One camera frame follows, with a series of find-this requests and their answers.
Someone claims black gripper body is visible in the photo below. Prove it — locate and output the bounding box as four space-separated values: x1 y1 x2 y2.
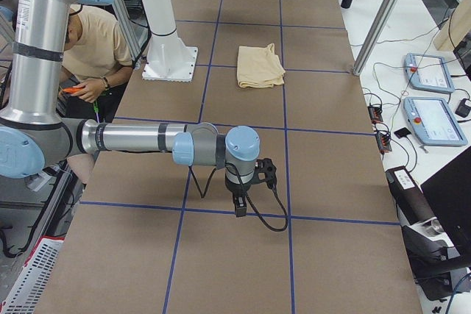
225 158 277 200

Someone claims beige long sleeve shirt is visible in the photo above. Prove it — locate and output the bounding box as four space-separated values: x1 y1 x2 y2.
236 43 286 88

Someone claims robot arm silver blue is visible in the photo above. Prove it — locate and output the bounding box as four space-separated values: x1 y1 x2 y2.
1 0 277 216

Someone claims black label printer device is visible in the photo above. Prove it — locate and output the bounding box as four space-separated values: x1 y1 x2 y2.
385 166 436 226

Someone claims lower blue teach pendant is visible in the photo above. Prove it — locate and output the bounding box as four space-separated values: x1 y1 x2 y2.
403 97 468 146

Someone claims blue teach pendant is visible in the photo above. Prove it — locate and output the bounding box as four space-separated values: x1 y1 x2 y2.
403 97 468 146
404 53 455 93

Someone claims black monitor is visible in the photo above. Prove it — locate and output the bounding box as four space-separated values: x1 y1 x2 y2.
421 149 470 253

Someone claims upper blue teach pendant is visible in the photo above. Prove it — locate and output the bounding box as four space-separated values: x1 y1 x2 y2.
404 53 455 93

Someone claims seated person in beige shirt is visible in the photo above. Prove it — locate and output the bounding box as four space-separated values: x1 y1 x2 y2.
60 4 133 123

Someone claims white plastic basket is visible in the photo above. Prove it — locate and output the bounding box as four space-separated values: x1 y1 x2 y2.
1 236 64 313

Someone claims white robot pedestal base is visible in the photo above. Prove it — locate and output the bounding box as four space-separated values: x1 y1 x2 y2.
141 0 198 82

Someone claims aluminium frame post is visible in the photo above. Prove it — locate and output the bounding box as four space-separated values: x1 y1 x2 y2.
353 0 398 76

